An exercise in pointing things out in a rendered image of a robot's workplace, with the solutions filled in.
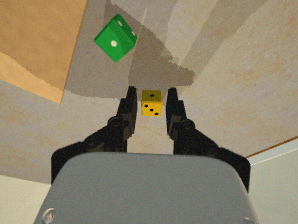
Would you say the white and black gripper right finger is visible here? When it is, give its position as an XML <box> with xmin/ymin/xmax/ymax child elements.
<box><xmin>166</xmin><ymin>88</ymin><xmax>251</xmax><ymax>194</ymax></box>

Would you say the tan mat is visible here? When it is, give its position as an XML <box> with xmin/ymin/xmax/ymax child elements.
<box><xmin>0</xmin><ymin>0</ymin><xmax>89</xmax><ymax>104</ymax></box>

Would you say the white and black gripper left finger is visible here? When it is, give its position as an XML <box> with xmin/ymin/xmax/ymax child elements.
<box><xmin>51</xmin><ymin>86</ymin><xmax>138</xmax><ymax>185</ymax></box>

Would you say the green die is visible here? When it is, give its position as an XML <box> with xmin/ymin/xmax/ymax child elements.
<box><xmin>94</xmin><ymin>14</ymin><xmax>137</xmax><ymax>62</ymax></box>

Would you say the yellow die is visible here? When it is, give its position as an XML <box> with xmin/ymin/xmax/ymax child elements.
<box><xmin>141</xmin><ymin>90</ymin><xmax>163</xmax><ymax>116</ymax></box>

